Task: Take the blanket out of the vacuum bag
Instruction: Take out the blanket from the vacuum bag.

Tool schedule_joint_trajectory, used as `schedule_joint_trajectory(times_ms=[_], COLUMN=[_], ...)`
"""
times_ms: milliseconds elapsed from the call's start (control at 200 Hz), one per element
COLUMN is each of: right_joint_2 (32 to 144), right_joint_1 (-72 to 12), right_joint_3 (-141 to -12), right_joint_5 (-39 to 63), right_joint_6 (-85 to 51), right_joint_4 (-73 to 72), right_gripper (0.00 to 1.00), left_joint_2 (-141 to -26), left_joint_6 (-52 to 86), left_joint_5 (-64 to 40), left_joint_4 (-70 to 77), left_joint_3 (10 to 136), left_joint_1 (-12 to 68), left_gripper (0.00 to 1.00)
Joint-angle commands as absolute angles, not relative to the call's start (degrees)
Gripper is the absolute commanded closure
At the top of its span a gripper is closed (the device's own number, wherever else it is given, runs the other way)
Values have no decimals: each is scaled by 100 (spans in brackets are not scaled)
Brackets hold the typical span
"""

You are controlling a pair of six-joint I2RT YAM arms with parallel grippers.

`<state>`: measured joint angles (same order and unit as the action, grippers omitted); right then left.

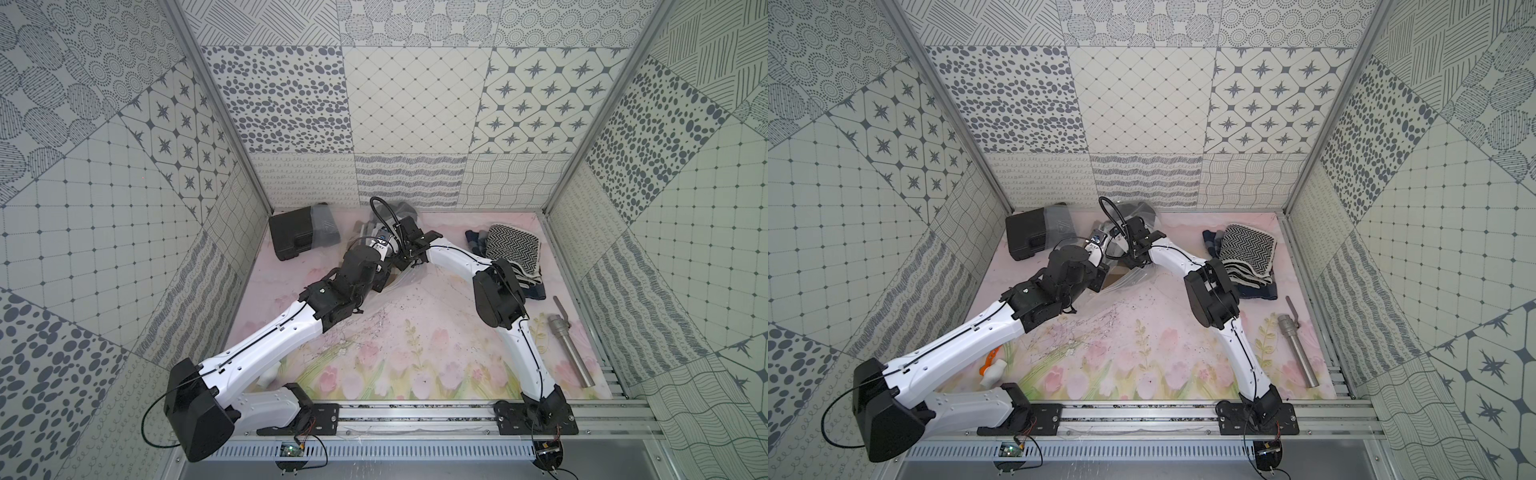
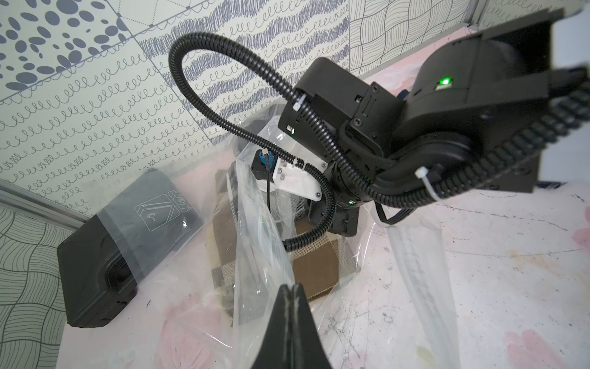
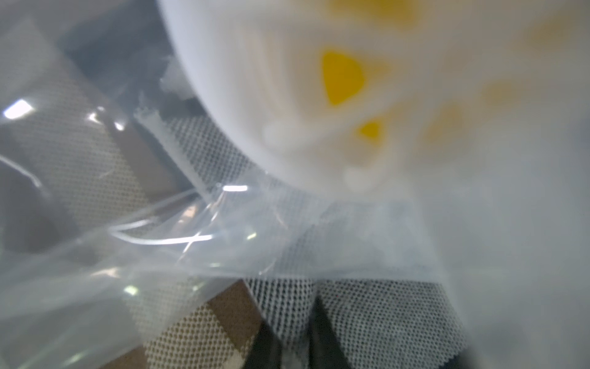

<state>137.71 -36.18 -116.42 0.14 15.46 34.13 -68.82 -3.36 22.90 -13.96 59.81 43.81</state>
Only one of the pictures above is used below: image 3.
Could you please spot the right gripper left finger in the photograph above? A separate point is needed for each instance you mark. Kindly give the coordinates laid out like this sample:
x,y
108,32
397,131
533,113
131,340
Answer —
x,y
266,350

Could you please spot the white round bag valve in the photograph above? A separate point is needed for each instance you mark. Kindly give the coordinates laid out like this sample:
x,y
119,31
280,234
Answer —
x,y
350,99

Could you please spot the brown plaid blanket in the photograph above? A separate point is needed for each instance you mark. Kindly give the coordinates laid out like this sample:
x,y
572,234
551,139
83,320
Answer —
x,y
219,334

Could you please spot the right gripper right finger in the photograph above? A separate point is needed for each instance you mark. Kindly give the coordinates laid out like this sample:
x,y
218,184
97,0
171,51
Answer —
x,y
325,351

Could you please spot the clear plastic vacuum bag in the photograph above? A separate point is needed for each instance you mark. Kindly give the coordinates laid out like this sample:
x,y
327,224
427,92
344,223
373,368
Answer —
x,y
510,250

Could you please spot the grey white checked blanket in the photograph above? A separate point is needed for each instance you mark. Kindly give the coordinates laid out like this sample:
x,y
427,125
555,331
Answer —
x,y
124,209

